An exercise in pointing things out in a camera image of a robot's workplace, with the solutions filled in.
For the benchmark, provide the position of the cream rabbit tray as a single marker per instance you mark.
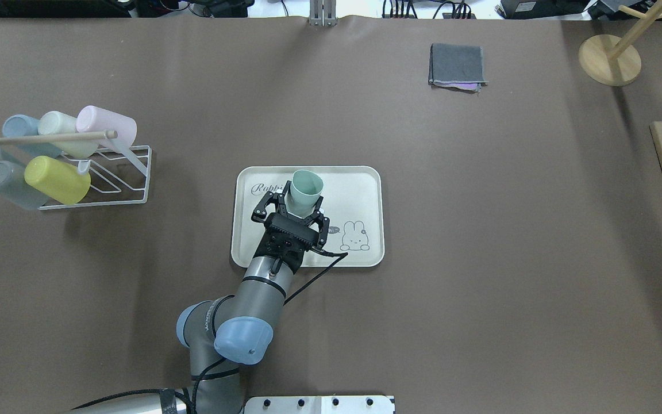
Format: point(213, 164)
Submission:
point(353, 203)

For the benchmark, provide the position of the yellow plastic cup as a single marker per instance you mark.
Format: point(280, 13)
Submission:
point(58, 180)

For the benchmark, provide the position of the aluminium frame post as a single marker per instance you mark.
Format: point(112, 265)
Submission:
point(322, 13)

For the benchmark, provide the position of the wooden mug tree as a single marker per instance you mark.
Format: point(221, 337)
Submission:
point(612, 60)

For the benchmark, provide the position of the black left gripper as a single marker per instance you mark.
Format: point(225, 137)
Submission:
point(263, 209)

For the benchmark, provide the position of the grey folded cloth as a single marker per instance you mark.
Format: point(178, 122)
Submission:
point(459, 67)

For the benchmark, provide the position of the white wire cup rack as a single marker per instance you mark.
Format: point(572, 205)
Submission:
point(118, 175)

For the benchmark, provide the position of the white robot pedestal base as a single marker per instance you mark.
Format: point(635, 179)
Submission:
point(321, 404)

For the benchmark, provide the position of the green plastic cup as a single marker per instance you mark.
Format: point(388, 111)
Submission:
point(304, 192)

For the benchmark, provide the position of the grey plastic cup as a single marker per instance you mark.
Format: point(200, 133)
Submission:
point(14, 188)

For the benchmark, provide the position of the pink plastic cup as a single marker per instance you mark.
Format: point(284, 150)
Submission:
point(92, 119)

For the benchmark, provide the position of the blue plastic cup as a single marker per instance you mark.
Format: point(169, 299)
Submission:
point(22, 125)

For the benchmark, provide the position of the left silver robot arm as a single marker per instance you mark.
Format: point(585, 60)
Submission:
point(234, 330)

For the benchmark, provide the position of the cream white plastic cup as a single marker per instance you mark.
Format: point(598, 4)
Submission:
point(56, 123)

